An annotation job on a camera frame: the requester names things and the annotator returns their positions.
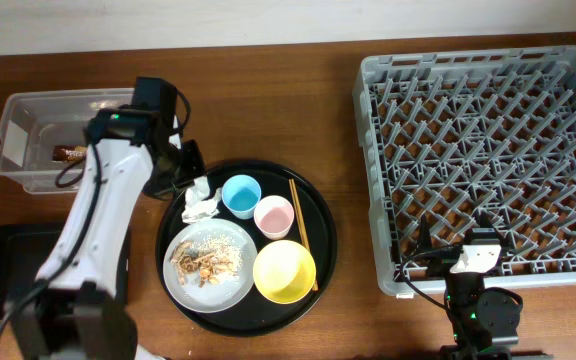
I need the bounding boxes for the light blue plastic cup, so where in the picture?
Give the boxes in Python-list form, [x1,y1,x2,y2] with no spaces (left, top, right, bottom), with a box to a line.
[222,175,261,220]

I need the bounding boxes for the black rectangular tray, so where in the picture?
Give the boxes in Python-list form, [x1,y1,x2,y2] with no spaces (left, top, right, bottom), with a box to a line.
[0,222,132,321]

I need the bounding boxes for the grey plate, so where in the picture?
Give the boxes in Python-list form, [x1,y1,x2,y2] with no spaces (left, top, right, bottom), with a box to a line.
[162,219,257,313]

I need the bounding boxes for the gold brown snack wrapper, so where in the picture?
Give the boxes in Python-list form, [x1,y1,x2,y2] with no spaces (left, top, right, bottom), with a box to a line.
[52,145,87,163]

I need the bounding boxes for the wooden chopstick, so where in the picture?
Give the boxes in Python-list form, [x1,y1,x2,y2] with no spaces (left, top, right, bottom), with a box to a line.
[288,178,319,292]

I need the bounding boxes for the grey dishwasher rack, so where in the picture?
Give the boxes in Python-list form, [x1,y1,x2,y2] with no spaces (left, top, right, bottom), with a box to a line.
[352,45,576,298]

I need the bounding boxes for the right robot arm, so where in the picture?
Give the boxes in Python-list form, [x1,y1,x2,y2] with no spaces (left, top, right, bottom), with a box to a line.
[410,213,523,360]

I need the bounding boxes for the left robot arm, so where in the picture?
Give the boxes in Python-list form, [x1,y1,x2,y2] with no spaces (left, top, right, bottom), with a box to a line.
[0,77,205,359]

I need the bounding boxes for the food scraps on plate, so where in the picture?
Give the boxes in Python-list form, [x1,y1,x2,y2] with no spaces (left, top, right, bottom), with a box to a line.
[168,240,243,287]

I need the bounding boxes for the clear plastic waste bin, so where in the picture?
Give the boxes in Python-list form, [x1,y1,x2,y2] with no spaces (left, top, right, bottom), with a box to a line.
[0,87,179,195]

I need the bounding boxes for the yellow plastic bowl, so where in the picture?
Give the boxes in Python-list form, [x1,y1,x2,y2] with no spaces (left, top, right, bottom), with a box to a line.
[253,240,317,305]

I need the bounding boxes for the pink plastic cup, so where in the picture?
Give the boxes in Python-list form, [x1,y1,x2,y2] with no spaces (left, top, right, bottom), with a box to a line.
[253,195,295,240]

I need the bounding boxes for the white napkin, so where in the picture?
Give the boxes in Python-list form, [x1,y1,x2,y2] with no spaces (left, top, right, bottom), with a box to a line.
[181,176,222,224]

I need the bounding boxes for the round black serving tray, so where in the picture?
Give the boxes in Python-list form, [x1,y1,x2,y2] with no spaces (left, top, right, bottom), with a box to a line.
[155,159,338,337]

